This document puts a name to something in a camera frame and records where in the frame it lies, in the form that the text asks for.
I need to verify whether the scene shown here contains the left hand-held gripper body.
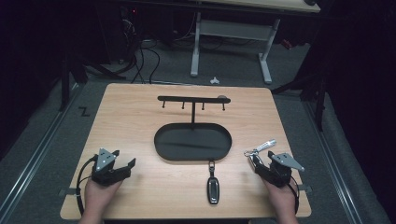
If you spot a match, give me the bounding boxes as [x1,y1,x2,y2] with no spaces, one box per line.
[91,147,132,188]

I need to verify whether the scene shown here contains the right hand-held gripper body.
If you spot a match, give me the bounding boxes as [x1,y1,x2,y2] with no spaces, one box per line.
[253,151,305,189]

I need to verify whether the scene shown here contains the silver keychain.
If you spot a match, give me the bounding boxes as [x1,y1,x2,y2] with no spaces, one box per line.
[243,138,277,159]

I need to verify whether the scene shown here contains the black car key fob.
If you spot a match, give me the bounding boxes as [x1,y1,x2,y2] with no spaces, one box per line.
[206,160,221,205]

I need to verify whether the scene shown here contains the black key rack with tray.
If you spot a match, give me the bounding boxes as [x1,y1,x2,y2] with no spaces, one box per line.
[153,94,233,162]

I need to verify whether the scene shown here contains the person's left hand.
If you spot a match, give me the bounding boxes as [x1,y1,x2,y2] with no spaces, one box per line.
[83,177,124,218]

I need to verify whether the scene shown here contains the person's right hand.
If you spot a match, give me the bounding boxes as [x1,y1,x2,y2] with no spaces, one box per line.
[262,176,301,218]

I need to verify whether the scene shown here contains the black metal stand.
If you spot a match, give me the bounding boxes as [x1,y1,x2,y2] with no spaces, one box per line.
[270,69,330,133]
[58,52,127,113]

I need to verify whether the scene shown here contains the small red object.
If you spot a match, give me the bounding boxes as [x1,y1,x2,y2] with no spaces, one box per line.
[280,38,294,51]

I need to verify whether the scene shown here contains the dark computer tower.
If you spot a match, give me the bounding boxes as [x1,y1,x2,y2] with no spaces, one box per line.
[119,5,142,64]

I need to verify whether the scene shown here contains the white-legged desk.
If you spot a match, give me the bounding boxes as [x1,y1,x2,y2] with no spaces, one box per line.
[189,0,321,86]

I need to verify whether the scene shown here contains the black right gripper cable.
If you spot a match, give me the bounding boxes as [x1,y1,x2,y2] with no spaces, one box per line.
[286,175,301,215]

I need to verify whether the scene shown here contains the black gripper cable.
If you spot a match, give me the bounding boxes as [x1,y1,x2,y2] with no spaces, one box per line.
[76,154,98,217]
[286,175,301,215]

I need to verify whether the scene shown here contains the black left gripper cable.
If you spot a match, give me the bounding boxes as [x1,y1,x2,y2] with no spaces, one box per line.
[76,154,98,217]

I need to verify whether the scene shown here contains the metal floor rail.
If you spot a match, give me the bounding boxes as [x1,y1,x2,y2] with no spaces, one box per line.
[302,99,364,224]
[0,83,82,218]

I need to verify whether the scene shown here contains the black floor cables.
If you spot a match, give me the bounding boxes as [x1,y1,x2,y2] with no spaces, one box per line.
[130,39,162,85]

